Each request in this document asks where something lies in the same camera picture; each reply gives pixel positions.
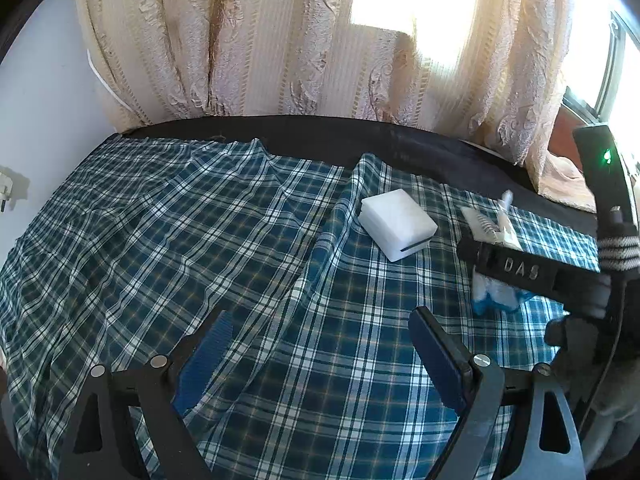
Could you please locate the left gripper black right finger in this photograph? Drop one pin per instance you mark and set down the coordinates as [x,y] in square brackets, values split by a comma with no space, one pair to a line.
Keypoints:
[446,360]

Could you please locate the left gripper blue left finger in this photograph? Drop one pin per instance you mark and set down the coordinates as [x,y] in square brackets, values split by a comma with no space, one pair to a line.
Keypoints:
[200,354]

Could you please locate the white plastic bag pack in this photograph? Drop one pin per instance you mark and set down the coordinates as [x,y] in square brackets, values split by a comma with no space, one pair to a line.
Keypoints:
[492,256]

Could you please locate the white sponge block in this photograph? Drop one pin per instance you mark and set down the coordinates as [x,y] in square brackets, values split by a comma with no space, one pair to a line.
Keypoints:
[396,223]

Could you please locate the grey gloved right hand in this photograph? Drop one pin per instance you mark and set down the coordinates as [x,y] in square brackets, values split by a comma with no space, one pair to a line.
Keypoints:
[612,427]

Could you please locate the blue plaid bed sheet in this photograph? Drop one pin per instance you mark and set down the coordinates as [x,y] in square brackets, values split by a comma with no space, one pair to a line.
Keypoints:
[321,380]

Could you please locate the brown wooden windowsill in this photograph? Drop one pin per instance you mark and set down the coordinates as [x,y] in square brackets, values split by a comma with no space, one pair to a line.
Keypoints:
[562,142]

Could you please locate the beige left curtain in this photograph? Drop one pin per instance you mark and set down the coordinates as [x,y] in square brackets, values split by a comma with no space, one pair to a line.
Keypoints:
[486,71]

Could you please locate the white wall plug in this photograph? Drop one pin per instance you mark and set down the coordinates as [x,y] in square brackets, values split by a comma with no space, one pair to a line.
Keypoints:
[9,180]

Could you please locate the dark window frame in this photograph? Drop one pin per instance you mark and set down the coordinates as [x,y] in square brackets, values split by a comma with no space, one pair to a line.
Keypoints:
[602,71]

